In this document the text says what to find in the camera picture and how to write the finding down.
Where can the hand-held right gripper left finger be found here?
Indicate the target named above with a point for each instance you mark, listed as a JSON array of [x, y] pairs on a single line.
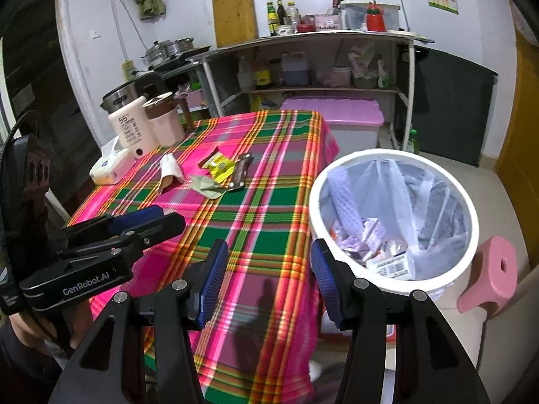
[[212, 286]]

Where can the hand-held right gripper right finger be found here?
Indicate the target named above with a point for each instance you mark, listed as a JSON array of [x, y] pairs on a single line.
[[326, 277]]

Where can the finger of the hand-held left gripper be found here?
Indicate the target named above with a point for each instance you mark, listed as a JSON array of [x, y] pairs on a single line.
[[153, 229], [137, 216]]

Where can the clear plastic bin liner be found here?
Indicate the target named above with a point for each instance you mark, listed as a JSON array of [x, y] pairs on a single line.
[[421, 202]]

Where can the white round trash bin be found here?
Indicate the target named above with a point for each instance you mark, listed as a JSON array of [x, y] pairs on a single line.
[[472, 235]]

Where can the person's left forearm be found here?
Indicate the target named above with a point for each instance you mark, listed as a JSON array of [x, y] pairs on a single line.
[[21, 370]]

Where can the person's left hand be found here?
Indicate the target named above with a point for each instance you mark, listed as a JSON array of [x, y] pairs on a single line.
[[25, 330]]

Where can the white tissue pack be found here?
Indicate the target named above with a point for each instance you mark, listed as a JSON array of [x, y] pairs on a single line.
[[109, 166]]

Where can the white paper wrapper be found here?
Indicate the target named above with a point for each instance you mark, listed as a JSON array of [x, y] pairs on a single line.
[[172, 168]]

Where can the green paper scrap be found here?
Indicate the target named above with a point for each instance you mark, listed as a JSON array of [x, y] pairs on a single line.
[[206, 186]]

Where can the white foam net sleeve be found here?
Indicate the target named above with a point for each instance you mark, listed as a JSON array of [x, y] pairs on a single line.
[[345, 206]]

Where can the pink green plaid tablecloth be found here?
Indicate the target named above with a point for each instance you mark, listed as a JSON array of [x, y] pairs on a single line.
[[261, 219]]

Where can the yellow snack wrapper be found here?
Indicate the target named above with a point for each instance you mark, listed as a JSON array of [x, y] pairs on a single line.
[[221, 167]]

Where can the pink cup with brown lid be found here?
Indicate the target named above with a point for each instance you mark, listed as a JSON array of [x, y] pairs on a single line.
[[166, 126]]

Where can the brown silver foil wrapper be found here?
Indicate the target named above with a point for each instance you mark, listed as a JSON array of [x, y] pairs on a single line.
[[241, 172]]

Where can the dark plastic chair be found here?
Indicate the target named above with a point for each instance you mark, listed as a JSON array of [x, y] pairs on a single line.
[[36, 170]]

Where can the brown wooden stand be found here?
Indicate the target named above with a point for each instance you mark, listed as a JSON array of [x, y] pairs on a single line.
[[187, 113]]

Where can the rice cooker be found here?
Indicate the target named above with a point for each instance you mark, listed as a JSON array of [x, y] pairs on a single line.
[[122, 96]]

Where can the pink plastic basin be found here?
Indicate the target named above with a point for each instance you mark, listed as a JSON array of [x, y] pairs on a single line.
[[196, 99]]

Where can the yellow tagged power strip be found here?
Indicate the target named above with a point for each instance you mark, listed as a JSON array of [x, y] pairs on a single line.
[[128, 70]]

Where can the pink plastic stool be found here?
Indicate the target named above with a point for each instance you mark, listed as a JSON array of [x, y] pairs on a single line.
[[484, 277]]

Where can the small green bottle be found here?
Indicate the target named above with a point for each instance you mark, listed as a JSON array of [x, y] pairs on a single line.
[[413, 143]]

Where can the steel pot with lid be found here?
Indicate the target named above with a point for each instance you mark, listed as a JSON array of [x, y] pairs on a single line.
[[158, 54], [181, 46]]

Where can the storage box with pink lid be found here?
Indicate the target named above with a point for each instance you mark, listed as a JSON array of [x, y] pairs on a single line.
[[332, 111]]

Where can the white plastic bottle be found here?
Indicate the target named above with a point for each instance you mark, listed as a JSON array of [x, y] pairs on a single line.
[[244, 75]]

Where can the oil bottle with yellow label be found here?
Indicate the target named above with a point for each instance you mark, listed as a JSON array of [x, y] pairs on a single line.
[[262, 78]]

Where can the pink plastic bucket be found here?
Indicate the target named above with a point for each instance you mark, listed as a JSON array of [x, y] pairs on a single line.
[[339, 76]]

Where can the large plastic jug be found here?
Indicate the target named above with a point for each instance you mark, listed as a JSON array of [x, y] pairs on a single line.
[[294, 71]]

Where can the green white packet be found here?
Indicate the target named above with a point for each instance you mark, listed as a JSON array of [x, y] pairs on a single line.
[[383, 75]]

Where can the crumpled plastic bags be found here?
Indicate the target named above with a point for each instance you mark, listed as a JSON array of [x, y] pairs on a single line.
[[362, 59]]

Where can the wooden cutting board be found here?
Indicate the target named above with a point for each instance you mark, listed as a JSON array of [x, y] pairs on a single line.
[[235, 17]]

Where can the small patterned bowl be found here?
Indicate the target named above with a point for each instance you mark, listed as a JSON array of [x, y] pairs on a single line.
[[285, 30]]

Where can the white kitchen shelf unit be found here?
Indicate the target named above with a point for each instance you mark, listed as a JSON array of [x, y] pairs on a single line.
[[320, 35]]

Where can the dark sauce bottle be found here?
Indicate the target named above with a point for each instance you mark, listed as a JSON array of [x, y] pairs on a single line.
[[281, 12]]

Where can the small red bowl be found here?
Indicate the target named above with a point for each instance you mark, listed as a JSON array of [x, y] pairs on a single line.
[[305, 28]]

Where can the yellow wooden door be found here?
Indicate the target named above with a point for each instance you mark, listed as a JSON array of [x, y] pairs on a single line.
[[522, 113]]

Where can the red kettle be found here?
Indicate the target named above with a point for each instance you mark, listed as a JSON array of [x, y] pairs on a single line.
[[375, 21]]

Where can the clear box with white lid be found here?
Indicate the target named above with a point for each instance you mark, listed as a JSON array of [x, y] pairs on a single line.
[[391, 17]]

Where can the dark kitchen utensils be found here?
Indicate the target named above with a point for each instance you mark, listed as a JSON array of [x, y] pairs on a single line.
[[337, 4]]

